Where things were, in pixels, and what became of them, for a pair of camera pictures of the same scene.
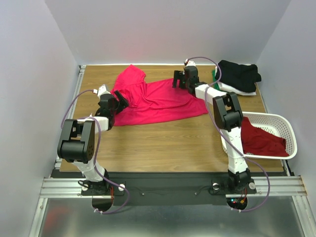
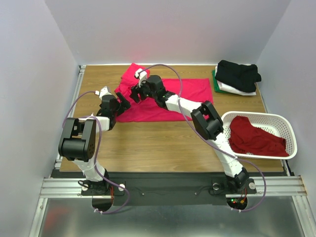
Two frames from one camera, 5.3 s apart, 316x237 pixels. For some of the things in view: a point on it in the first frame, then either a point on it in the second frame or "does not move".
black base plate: (158, 188) does not move
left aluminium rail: (71, 111) does not move
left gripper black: (118, 100) does not move
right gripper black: (180, 77) -> (138, 92)
